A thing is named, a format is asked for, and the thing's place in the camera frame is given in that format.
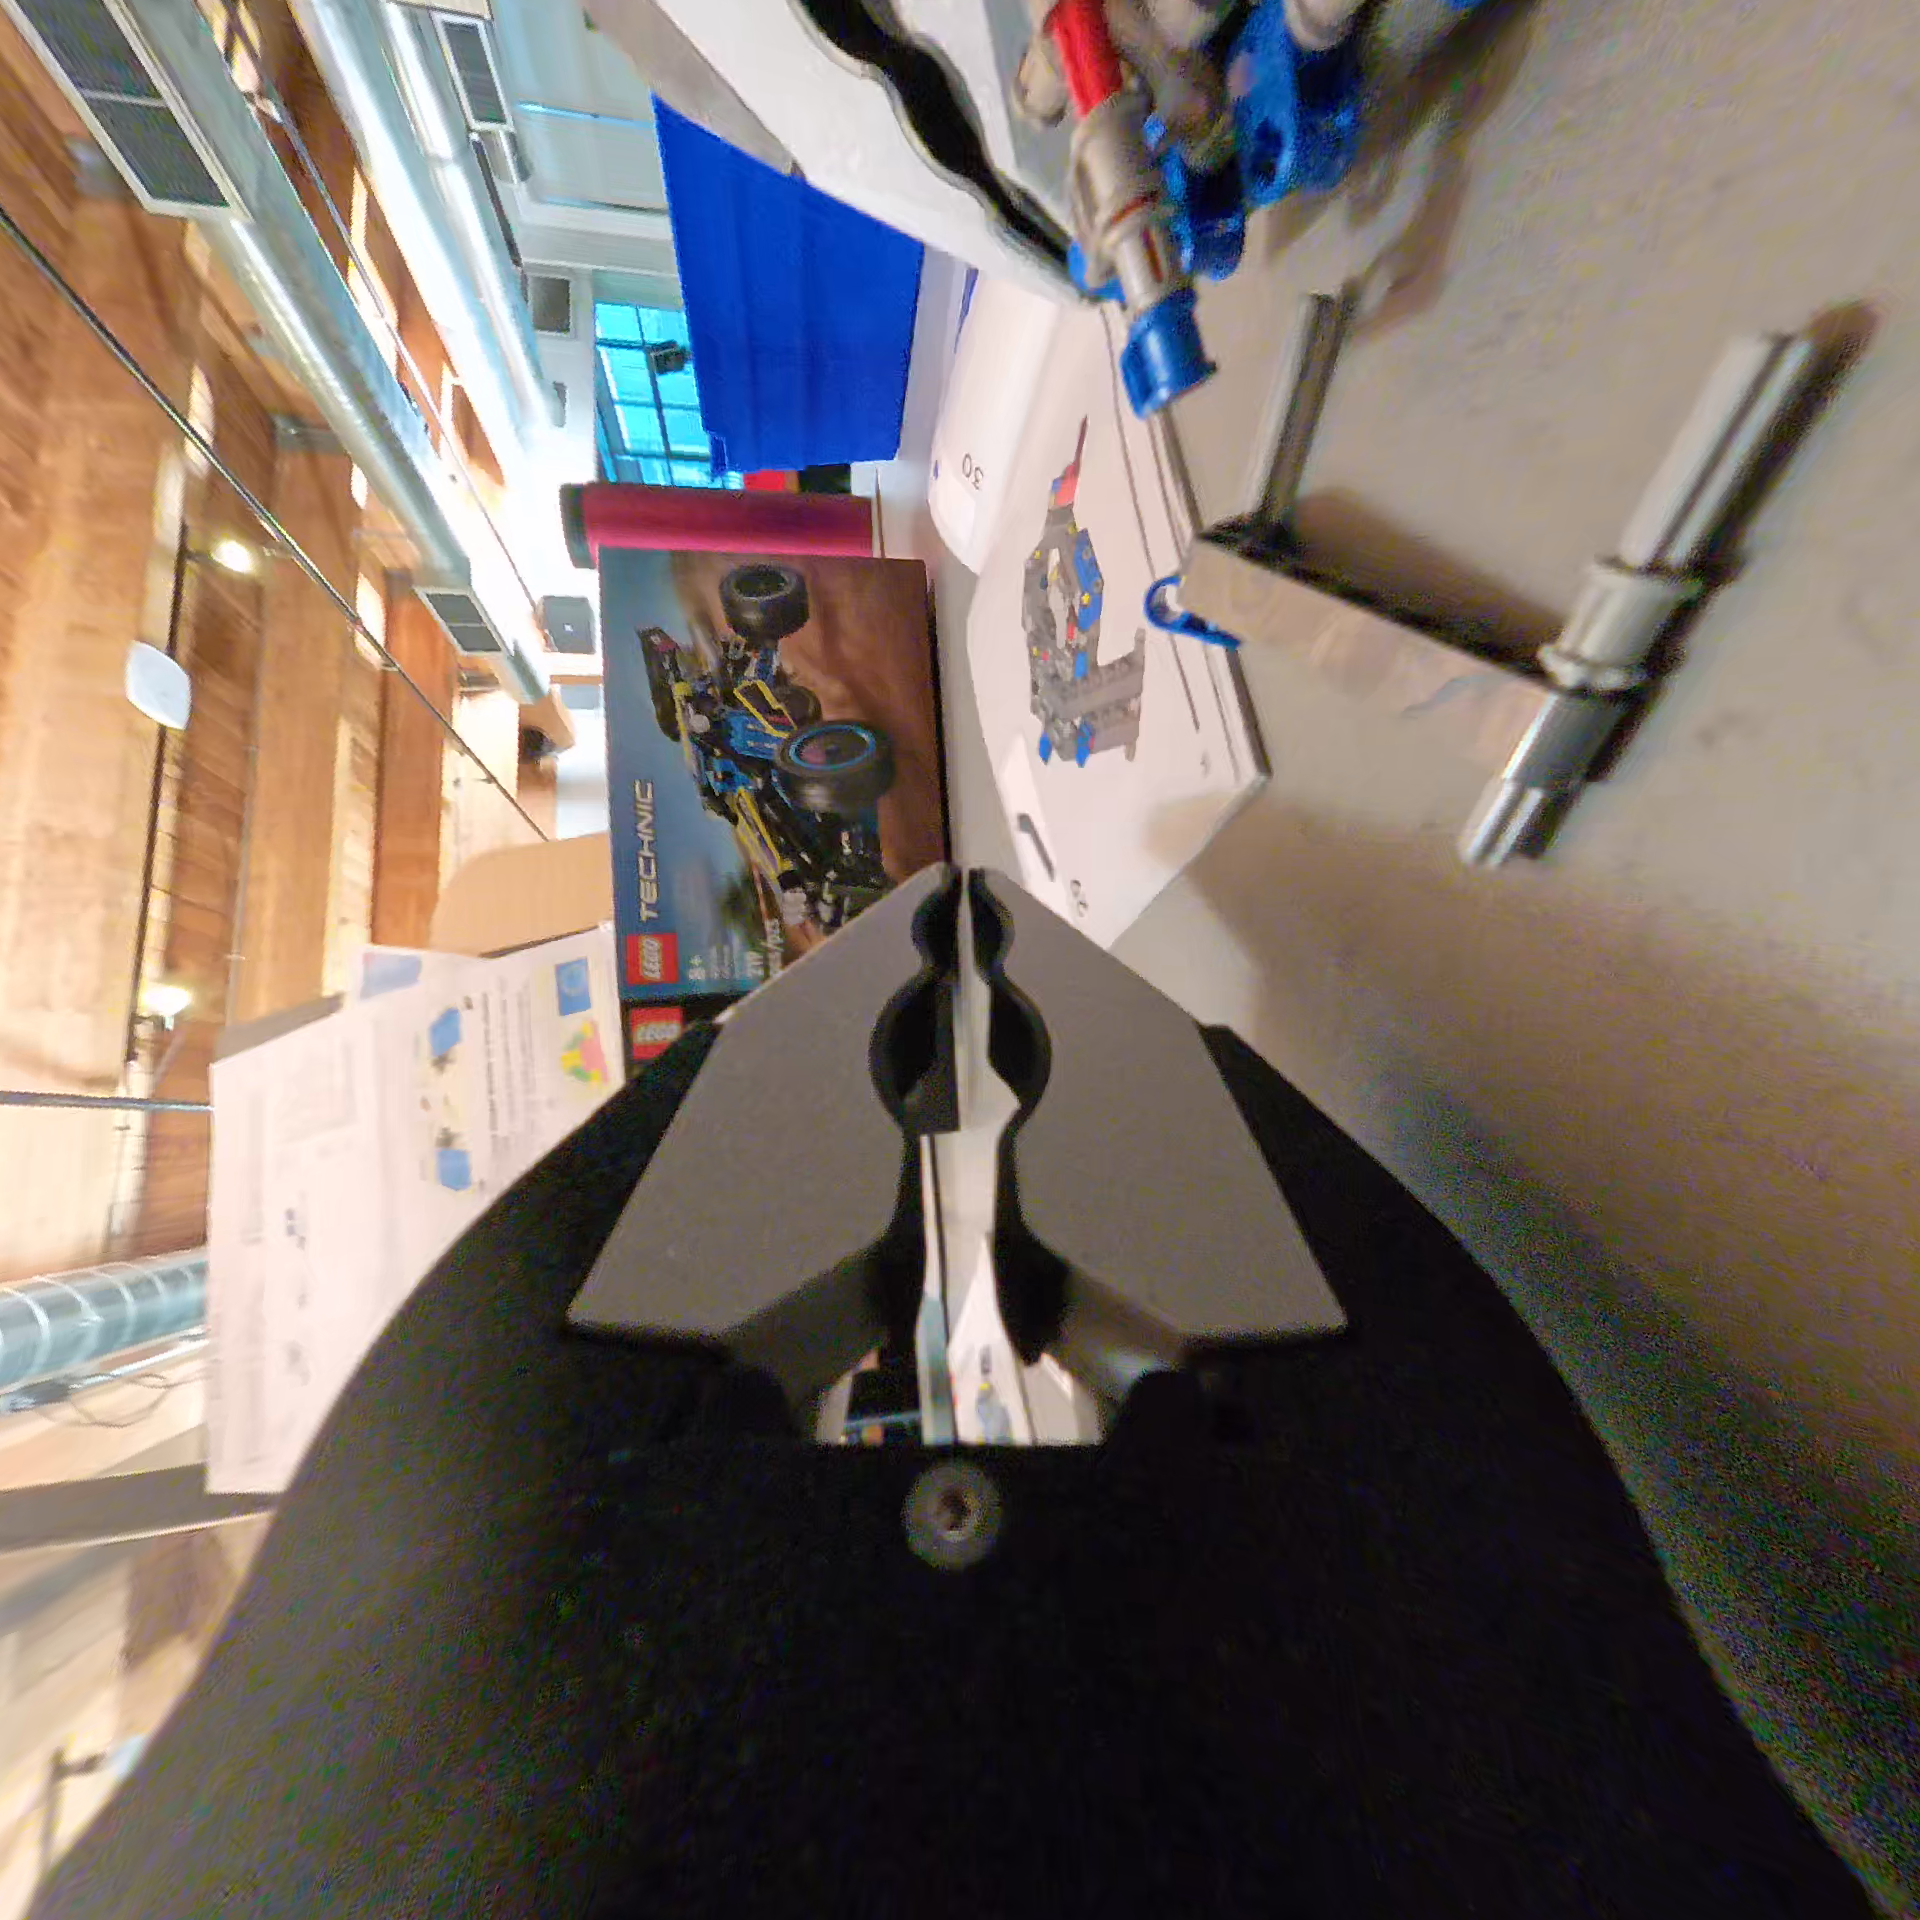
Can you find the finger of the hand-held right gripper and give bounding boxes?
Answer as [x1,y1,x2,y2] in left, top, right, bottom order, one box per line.
[585,0,1087,298]
[888,0,1075,244]

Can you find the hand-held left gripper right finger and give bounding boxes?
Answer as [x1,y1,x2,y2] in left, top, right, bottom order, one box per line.
[966,865,1346,1428]

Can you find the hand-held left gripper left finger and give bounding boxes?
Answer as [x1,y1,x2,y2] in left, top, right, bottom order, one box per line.
[568,862,964,1432]

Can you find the partly built lego buggy model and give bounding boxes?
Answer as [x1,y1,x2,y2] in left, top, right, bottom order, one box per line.
[1015,0,1502,421]

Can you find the lego instruction booklet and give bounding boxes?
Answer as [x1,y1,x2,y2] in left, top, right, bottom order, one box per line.
[924,267,1271,949]

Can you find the grey lego beam with axles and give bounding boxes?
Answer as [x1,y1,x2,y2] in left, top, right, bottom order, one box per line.
[1182,291,1864,877]

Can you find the lego set box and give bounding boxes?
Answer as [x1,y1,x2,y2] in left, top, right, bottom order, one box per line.
[596,543,950,1059]

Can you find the blue plastic storage bin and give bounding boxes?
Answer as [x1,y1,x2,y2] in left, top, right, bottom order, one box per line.
[651,93,929,476]

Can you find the white printed instruction poster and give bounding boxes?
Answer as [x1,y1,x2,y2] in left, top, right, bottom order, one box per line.
[205,918,628,1495]

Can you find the cardboard poster backing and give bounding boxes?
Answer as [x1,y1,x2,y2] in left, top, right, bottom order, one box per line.
[430,829,618,956]

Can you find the maroon drinking bottle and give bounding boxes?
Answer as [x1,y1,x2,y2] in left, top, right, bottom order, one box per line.
[561,480,891,572]

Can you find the metal air duct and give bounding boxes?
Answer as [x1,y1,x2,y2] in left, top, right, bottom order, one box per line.
[14,0,561,712]
[0,1249,213,1401]

